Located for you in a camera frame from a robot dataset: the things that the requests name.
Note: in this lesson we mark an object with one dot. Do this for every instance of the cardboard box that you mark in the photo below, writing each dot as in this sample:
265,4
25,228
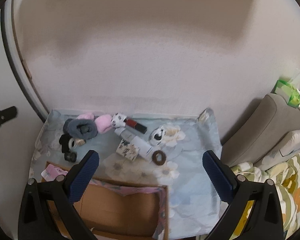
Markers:
116,210

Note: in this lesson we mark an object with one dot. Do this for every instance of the green tissue pack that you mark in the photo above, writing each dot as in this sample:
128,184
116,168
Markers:
288,92

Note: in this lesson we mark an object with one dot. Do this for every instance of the beige cream jar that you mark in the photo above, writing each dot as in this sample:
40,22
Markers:
80,142

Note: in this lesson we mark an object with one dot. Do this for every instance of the brown hair scrunchie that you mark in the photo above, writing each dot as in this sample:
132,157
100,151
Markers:
159,157

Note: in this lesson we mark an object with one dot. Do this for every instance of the pink fluffy sock roll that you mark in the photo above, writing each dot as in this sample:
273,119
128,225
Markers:
103,123
86,116

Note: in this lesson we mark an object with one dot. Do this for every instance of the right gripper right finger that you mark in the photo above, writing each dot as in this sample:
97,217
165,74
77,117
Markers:
265,219

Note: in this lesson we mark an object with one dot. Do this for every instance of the white pillow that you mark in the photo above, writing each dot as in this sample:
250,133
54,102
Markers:
284,150

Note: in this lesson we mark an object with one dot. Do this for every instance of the white floral small box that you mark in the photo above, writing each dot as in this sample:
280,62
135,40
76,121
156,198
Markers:
127,150

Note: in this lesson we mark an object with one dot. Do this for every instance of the grey sofa cushion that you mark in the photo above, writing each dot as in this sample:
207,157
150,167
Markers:
269,123

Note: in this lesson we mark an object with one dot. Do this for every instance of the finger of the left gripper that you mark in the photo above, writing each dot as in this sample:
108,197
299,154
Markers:
8,114

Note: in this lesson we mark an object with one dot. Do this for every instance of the red black lipstick tube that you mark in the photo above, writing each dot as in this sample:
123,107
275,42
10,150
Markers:
135,125

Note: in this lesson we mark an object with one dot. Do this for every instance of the pink packet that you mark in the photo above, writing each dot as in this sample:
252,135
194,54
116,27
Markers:
51,172

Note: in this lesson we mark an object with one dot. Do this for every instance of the black cosmetic jar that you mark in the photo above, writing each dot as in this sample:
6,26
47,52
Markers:
70,157

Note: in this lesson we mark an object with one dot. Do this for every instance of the white black spotted sock roll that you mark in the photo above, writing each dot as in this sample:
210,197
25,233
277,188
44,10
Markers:
118,120

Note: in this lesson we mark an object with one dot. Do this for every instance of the clear tape roll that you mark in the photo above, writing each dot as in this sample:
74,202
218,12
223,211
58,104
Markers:
72,144

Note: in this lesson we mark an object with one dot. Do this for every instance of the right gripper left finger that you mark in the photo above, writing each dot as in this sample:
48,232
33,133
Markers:
35,218

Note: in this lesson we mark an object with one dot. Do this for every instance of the grey sock roll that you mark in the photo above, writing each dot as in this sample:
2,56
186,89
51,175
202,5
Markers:
80,128

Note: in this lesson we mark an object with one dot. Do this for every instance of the silver white cosmetic tube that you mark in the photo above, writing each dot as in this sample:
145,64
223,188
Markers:
145,149

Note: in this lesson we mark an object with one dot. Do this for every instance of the floral light blue cloth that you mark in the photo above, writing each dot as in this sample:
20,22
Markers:
193,202

